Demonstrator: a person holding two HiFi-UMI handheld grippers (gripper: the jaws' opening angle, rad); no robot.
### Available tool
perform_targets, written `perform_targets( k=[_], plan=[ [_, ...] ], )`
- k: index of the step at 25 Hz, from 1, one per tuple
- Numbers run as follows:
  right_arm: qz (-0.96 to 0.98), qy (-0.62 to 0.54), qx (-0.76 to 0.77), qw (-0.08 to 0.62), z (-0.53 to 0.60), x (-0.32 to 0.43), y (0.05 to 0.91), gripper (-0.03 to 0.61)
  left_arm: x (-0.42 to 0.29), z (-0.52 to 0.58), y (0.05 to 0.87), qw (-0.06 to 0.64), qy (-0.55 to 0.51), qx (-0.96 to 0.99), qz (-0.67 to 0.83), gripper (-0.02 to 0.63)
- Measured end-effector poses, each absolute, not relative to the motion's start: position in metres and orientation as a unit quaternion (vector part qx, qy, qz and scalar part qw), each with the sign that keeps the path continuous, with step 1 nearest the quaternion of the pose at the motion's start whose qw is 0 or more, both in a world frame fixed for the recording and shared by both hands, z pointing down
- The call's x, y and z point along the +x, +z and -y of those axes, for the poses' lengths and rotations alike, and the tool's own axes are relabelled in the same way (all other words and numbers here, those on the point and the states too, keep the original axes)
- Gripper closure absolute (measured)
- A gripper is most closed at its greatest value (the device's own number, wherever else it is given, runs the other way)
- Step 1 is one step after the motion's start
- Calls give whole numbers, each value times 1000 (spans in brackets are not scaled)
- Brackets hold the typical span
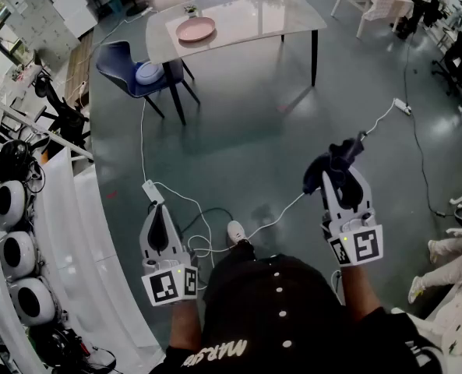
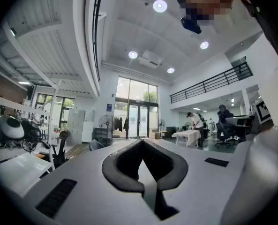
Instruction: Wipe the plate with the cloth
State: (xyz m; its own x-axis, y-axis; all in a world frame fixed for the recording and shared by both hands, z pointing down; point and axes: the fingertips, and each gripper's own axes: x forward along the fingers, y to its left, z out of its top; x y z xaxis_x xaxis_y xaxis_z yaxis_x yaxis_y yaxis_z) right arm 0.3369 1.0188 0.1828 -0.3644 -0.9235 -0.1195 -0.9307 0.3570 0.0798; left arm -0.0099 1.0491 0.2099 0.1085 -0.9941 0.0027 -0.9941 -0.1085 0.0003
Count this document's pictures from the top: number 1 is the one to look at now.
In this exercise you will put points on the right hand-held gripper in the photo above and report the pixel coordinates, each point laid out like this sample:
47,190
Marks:
361,245

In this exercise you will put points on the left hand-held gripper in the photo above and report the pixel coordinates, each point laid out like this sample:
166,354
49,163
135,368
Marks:
168,283

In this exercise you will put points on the dark blue cloth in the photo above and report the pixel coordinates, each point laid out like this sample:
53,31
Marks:
332,166

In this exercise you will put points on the big pink plate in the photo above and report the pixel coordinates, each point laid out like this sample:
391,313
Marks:
196,29

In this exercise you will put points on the person's right forearm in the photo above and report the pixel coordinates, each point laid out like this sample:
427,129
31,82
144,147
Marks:
357,286

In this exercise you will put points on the person's left forearm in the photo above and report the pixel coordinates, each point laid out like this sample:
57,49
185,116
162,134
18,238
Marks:
185,325

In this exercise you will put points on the white power strip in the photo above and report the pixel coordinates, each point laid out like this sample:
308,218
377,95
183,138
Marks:
83,88
403,106
152,191

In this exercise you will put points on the person's white shoe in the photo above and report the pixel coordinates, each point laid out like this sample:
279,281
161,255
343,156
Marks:
236,232

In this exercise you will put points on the white curved counter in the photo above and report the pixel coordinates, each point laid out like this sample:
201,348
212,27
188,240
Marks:
82,248

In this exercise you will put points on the white round headset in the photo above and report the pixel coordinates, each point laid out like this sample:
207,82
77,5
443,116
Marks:
17,253
32,300
8,205

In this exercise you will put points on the black table leg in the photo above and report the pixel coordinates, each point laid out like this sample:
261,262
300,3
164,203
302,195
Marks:
175,92
314,57

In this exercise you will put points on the person's black shirt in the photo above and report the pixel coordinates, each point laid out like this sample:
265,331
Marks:
277,325

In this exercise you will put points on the black office chair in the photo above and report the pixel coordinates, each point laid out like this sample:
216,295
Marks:
458,64
65,117

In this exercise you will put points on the black helmet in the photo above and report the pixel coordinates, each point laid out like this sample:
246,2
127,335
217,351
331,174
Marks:
12,158

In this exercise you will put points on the pale blue round dish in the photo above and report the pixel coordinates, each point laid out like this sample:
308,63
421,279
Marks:
149,72

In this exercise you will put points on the blue upholstered chair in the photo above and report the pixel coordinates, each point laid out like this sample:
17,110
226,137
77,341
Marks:
115,62

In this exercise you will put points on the wooden board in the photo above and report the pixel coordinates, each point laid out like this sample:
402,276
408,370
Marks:
78,64

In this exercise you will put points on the small potted green plant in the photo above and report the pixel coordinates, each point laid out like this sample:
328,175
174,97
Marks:
191,10

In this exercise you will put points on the white storage cabinets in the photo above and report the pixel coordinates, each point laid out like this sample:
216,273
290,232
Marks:
47,25

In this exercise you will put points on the white metal frame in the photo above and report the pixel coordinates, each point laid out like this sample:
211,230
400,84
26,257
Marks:
32,125

